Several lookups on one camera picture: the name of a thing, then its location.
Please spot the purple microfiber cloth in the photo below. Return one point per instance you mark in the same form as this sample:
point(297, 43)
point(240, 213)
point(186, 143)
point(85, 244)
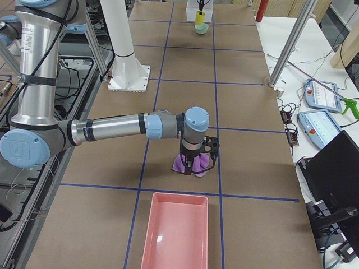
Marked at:
point(179, 167)

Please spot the yellow plastic cup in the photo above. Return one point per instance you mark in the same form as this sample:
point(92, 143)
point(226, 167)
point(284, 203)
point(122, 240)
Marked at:
point(200, 17)

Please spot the lower teach pendant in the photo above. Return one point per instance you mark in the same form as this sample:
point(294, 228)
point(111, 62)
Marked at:
point(320, 126)

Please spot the aluminium frame post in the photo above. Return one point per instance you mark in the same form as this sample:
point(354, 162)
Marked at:
point(293, 37)

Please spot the pink plastic bin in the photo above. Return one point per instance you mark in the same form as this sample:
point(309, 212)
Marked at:
point(177, 233)

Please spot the translucent white plastic bin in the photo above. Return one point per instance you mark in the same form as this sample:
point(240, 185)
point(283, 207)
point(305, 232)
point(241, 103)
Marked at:
point(193, 7)

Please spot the teach pendant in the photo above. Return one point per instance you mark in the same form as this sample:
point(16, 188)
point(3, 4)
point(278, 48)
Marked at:
point(320, 126)
point(319, 97)

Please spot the upper teach pendant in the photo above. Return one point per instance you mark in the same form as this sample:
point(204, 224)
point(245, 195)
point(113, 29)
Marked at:
point(319, 97)

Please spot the red fire extinguisher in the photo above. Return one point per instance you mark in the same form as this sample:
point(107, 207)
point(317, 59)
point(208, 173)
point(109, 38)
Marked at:
point(261, 10)

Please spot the black monitor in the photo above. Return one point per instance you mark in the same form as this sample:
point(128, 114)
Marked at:
point(332, 177)

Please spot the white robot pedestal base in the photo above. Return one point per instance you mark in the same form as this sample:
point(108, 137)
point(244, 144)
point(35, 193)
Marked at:
point(128, 74)

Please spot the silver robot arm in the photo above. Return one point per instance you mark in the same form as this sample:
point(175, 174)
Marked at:
point(35, 135)

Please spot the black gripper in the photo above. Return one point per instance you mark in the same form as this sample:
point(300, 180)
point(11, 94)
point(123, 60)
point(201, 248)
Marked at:
point(202, 3)
point(189, 156)

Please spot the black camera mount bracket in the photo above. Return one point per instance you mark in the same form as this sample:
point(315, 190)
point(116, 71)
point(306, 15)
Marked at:
point(210, 146)

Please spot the light green ceramic bowl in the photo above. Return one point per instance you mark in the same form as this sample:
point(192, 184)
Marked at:
point(201, 29)

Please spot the green handled reach grabber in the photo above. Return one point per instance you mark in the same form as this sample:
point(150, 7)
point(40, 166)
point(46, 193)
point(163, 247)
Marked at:
point(350, 104)

